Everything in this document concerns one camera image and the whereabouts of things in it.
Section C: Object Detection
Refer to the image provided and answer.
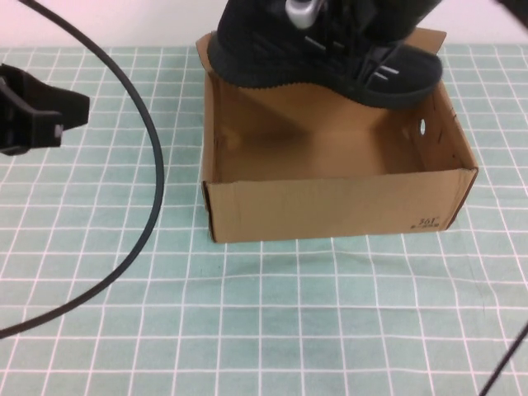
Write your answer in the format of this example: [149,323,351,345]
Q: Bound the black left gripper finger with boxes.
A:
[0,87,64,157]
[0,63,91,131]

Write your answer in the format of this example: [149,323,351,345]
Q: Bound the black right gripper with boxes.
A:
[317,0,438,91]

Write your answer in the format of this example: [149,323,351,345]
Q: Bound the black knit sneaker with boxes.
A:
[207,0,446,110]

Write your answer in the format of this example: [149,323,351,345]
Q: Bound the brown cardboard shoe box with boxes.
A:
[196,28,480,244]

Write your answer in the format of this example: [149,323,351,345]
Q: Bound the green checked tablecloth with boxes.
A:
[0,43,528,396]

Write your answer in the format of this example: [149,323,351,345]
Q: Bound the thick black cable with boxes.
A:
[0,0,167,340]

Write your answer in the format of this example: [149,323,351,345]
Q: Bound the thin black camera cable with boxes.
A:
[479,319,528,396]

